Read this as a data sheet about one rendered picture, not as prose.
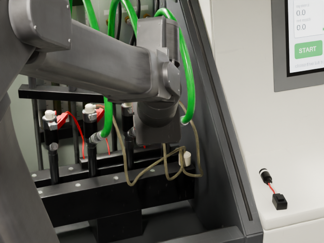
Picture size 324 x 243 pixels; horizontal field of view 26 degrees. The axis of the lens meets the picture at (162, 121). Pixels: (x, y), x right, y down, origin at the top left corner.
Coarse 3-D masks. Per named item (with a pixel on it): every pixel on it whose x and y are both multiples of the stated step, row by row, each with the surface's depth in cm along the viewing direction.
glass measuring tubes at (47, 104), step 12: (72, 0) 153; (72, 12) 157; (84, 12) 156; (84, 24) 157; (48, 84) 163; (60, 84) 164; (48, 108) 166; (60, 108) 165; (84, 108) 168; (60, 132) 167; (72, 132) 168
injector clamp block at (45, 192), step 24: (72, 168) 148; (120, 168) 150; (144, 168) 148; (168, 168) 148; (192, 168) 149; (48, 192) 141; (72, 192) 141; (96, 192) 143; (120, 192) 145; (144, 192) 147; (168, 192) 149; (192, 192) 152; (72, 216) 144; (96, 216) 146; (120, 216) 148; (96, 240) 150
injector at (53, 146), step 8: (48, 120) 136; (56, 120) 137; (48, 128) 137; (48, 136) 138; (56, 136) 138; (48, 144) 139; (56, 144) 137; (48, 152) 141; (56, 152) 141; (56, 160) 141; (56, 168) 142; (56, 176) 143; (56, 184) 144
